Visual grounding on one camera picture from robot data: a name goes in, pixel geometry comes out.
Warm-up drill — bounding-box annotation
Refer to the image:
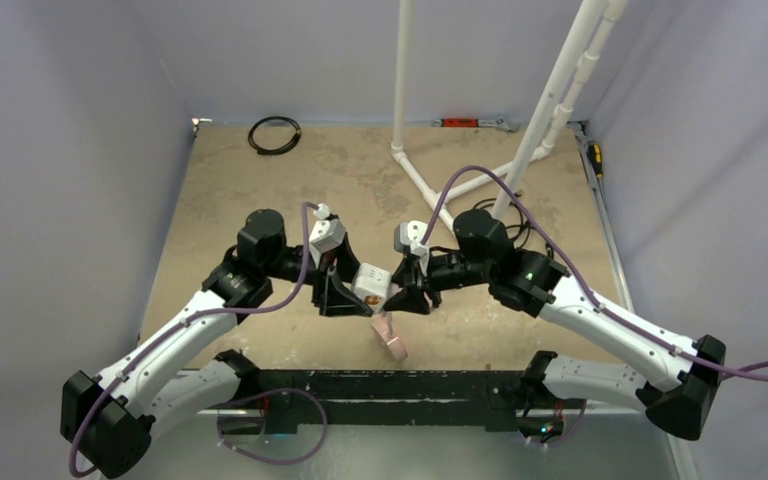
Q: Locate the white cube power socket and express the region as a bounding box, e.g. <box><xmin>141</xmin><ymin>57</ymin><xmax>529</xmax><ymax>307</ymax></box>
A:
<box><xmin>351</xmin><ymin>263</ymin><xmax>392</xmax><ymax>314</ymax></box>

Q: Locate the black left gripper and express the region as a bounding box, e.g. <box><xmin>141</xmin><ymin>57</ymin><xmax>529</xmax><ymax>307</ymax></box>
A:
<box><xmin>262</xmin><ymin>232</ymin><xmax>377</xmax><ymax>314</ymax></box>

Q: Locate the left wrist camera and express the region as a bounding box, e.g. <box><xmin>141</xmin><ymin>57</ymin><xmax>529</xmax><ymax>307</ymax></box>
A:
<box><xmin>309</xmin><ymin>203</ymin><xmax>346</xmax><ymax>267</ymax></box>

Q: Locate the yellow black screwdriver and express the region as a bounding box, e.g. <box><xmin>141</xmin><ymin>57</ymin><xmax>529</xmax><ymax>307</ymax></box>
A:
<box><xmin>587</xmin><ymin>142</ymin><xmax>604</xmax><ymax>179</ymax></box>

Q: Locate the small black coiled cable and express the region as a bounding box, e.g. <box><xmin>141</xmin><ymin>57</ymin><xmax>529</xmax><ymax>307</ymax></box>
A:
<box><xmin>247</xmin><ymin>115</ymin><xmax>302</xmax><ymax>157</ymax></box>

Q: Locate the white PVC pipe frame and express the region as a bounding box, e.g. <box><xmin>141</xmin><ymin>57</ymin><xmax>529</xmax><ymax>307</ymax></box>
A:
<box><xmin>390</xmin><ymin>0</ymin><xmax>628</xmax><ymax>229</ymax></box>

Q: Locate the pink round socket with cord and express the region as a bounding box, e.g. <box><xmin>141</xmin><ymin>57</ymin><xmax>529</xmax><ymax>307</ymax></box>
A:
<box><xmin>371</xmin><ymin>312</ymin><xmax>408</xmax><ymax>362</ymax></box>

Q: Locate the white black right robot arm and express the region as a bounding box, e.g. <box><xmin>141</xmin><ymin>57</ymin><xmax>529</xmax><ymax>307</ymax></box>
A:
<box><xmin>384</xmin><ymin>210</ymin><xmax>726</xmax><ymax>441</ymax></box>

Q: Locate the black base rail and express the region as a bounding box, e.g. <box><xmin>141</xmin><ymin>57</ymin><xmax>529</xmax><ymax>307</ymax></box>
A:
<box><xmin>215</xmin><ymin>350</ymin><xmax>584</xmax><ymax>434</ymax></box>

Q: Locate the red handled adjustable wrench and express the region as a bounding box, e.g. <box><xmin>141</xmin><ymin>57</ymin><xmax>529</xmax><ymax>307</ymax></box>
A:
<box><xmin>431</xmin><ymin>117</ymin><xmax>519</xmax><ymax>133</ymax></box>

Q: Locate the large black coiled cable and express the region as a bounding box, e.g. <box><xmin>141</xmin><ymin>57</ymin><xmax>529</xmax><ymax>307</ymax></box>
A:
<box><xmin>470</xmin><ymin>192</ymin><xmax>556</xmax><ymax>260</ymax></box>

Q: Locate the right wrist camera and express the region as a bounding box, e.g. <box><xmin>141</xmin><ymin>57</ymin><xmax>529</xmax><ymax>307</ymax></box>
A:
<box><xmin>393</xmin><ymin>220</ymin><xmax>431</xmax><ymax>277</ymax></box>

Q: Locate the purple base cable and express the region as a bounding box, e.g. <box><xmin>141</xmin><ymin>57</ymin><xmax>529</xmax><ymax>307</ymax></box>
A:
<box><xmin>216</xmin><ymin>389</ymin><xmax>328</xmax><ymax>466</ymax></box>
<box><xmin>521</xmin><ymin>400</ymin><xmax>591</xmax><ymax>452</ymax></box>

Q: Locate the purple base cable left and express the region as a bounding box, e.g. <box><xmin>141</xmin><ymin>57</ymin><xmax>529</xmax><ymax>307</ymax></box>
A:
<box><xmin>216</xmin><ymin>389</ymin><xmax>328</xmax><ymax>466</ymax></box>

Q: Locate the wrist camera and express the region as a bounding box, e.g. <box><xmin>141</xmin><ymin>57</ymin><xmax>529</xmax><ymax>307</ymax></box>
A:
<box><xmin>309</xmin><ymin>203</ymin><xmax>346</xmax><ymax>267</ymax></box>
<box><xmin>393</xmin><ymin>220</ymin><xmax>431</xmax><ymax>277</ymax></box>

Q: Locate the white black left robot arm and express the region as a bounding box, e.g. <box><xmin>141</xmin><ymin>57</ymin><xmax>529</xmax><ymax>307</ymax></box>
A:
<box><xmin>60</xmin><ymin>202</ymin><xmax>376</xmax><ymax>479</ymax></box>

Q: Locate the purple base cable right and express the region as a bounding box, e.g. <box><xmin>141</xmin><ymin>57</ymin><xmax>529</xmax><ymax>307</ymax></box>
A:
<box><xmin>521</xmin><ymin>400</ymin><xmax>591</xmax><ymax>452</ymax></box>

